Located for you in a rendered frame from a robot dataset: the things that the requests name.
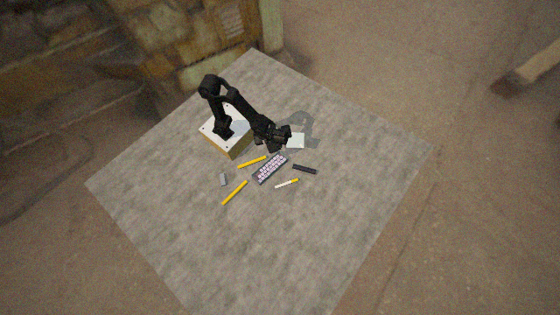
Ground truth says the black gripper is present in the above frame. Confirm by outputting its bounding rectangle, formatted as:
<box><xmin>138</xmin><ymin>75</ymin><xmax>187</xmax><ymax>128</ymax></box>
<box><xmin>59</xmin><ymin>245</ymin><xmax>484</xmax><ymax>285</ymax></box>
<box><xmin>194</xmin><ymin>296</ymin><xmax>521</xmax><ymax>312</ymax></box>
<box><xmin>254</xmin><ymin>124</ymin><xmax>292</xmax><ymax>145</ymax></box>

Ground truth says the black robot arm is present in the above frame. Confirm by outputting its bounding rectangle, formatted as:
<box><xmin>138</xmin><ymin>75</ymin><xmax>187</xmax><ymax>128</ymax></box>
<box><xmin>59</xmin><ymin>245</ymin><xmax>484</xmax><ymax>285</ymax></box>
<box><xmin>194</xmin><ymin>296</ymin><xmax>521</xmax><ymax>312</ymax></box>
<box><xmin>198</xmin><ymin>74</ymin><xmax>289</xmax><ymax>153</ymax></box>

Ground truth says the keyboard with white letter keys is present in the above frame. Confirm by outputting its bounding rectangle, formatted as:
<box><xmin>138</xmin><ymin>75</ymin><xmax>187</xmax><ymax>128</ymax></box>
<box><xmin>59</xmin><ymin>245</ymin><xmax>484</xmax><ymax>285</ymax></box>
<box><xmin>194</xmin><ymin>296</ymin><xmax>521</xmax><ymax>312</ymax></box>
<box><xmin>251</xmin><ymin>150</ymin><xmax>289</xmax><ymax>185</ymax></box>

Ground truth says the black cylinder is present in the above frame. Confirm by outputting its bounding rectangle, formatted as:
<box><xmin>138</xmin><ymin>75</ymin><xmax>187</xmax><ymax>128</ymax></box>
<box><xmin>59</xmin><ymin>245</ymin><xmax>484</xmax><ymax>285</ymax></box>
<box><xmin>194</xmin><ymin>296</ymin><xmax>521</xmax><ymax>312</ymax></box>
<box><xmin>292</xmin><ymin>164</ymin><xmax>317</xmax><ymax>174</ymax></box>

